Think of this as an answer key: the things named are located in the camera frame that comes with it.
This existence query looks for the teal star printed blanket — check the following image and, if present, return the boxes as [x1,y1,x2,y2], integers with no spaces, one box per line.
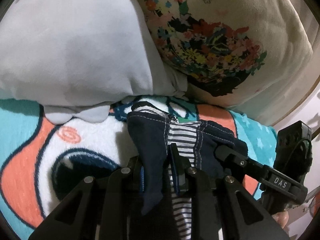
[0,95,278,232]

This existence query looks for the person's right hand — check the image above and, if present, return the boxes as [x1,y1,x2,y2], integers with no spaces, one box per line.
[271,210,290,229]

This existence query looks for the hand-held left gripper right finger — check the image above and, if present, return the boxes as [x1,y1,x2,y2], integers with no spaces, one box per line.
[169,143,292,240]

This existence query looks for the navy white striped pants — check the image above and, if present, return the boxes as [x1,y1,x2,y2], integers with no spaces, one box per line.
[126,104,249,240]

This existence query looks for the grey white plush toy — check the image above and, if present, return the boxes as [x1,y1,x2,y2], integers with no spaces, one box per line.
[0,0,188,125]

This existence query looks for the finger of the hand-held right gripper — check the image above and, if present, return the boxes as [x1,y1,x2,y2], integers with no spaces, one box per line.
[214,144,270,181]

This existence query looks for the beige floral print pillow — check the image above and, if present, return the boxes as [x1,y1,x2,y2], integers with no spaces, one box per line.
[117,0,314,108]

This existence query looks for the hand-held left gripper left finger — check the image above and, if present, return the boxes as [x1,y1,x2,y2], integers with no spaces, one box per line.
[27,154,146,240]

